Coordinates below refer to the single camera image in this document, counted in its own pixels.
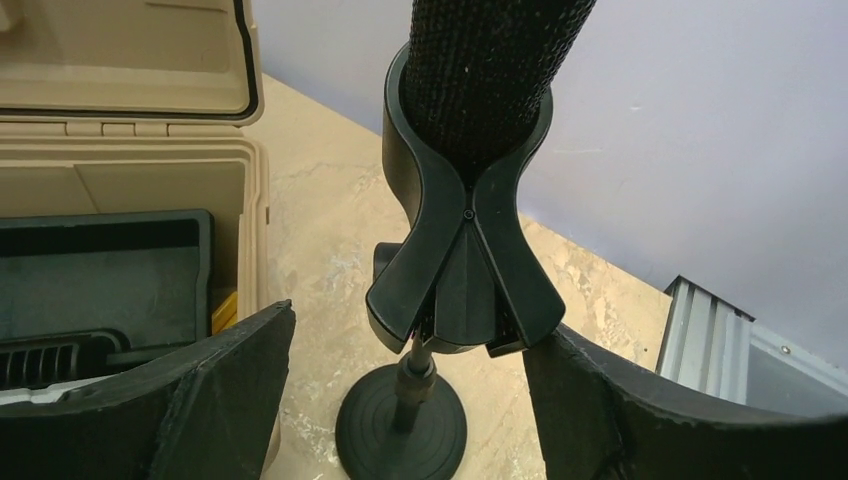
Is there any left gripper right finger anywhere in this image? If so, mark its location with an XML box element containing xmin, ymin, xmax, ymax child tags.
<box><xmin>523</xmin><ymin>324</ymin><xmax>847</xmax><ymax>479</ymax></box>

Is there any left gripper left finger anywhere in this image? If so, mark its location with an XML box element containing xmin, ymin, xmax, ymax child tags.
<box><xmin>1</xmin><ymin>300</ymin><xmax>296</xmax><ymax>479</ymax></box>

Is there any black round-base clip stand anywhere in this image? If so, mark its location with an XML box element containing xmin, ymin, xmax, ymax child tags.
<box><xmin>335</xmin><ymin>48</ymin><xmax>565</xmax><ymax>479</ymax></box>

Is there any black silver-grille microphone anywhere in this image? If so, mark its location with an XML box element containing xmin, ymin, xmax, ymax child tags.
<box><xmin>401</xmin><ymin>0</ymin><xmax>594</xmax><ymax>183</ymax></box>

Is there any yellow tool in toolbox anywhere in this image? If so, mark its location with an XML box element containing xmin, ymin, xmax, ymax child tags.
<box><xmin>211</xmin><ymin>292</ymin><xmax>238</xmax><ymax>335</ymax></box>

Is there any grey case in toolbox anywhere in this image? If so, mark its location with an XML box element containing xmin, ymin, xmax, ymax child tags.
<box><xmin>0</xmin><ymin>375</ymin><xmax>110</xmax><ymax>406</ymax></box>

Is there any black toolbox tray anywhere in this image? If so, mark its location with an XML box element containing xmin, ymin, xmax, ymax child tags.
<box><xmin>1</xmin><ymin>209</ymin><xmax>214</xmax><ymax>390</ymax></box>

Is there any tan plastic toolbox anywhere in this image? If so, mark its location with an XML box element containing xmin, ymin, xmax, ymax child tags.
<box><xmin>1</xmin><ymin>1</ymin><xmax>274</xmax><ymax>334</ymax></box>

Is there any aluminium table frame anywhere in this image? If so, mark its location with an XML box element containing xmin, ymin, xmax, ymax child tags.
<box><xmin>656</xmin><ymin>277</ymin><xmax>847</xmax><ymax>417</ymax></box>

